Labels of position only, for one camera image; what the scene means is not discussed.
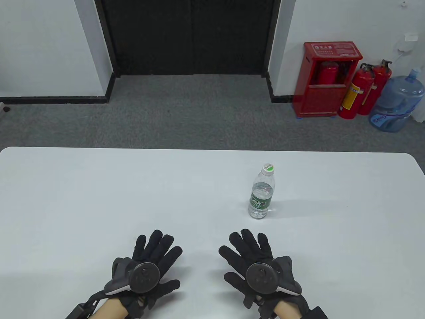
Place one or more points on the person's left hand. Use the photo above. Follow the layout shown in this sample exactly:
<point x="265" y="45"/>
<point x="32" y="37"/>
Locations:
<point x="156" y="249"/>

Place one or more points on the person's right hand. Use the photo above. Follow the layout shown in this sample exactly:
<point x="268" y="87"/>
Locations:
<point x="255" y="247"/>

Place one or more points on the clear mineral water bottle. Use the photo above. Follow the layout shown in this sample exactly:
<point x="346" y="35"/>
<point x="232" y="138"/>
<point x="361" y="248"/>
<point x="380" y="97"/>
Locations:
<point x="260" y="199"/>

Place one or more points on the white green bottle cap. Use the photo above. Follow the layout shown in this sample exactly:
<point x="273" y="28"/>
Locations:
<point x="268" y="168"/>

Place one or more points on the person's left forearm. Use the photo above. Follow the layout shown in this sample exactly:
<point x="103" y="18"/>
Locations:
<point x="111" y="309"/>

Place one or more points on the person's right forearm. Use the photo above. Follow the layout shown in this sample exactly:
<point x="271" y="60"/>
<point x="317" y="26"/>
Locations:
<point x="285" y="311"/>

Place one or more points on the blue water dispenser jug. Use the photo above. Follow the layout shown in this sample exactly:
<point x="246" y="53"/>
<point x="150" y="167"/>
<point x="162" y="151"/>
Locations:
<point x="396" y="103"/>

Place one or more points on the dark grey left hand controller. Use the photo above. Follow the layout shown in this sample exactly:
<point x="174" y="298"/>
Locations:
<point x="144" y="277"/>

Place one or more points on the short black baseboard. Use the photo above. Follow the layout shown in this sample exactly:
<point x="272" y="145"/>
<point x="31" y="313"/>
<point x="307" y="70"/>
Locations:
<point x="275" y="94"/>

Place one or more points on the red fire extinguisher cabinet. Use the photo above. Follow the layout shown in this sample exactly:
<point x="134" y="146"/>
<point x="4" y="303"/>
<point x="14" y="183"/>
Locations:
<point x="323" y="99"/>

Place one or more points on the red extinguisher with yellow label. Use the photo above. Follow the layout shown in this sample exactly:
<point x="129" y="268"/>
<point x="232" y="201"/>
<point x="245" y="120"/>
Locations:
<point x="353" y="96"/>

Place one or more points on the long black baseboard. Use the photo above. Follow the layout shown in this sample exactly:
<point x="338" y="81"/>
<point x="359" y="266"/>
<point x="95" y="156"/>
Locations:
<point x="53" y="99"/>

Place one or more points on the red extinguisher inside cabinet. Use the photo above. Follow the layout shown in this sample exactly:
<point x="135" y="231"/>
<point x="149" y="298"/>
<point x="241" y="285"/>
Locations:
<point x="327" y="74"/>

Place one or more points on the plain red fire extinguisher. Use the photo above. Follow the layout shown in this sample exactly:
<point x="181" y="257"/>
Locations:
<point x="378" y="83"/>

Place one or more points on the black double door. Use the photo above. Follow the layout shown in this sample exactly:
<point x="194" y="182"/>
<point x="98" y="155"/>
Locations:
<point x="189" y="36"/>

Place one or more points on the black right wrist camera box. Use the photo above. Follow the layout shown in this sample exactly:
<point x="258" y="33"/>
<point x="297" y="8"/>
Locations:
<point x="320" y="314"/>

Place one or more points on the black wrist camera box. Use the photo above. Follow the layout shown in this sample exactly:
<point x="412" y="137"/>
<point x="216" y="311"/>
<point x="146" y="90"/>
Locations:
<point x="320" y="314"/>
<point x="78" y="311"/>

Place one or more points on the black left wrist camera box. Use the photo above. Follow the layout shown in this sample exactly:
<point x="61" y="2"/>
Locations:
<point x="78" y="311"/>

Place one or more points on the white wall device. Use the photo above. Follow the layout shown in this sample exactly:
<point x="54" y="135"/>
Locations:
<point x="407" y="40"/>

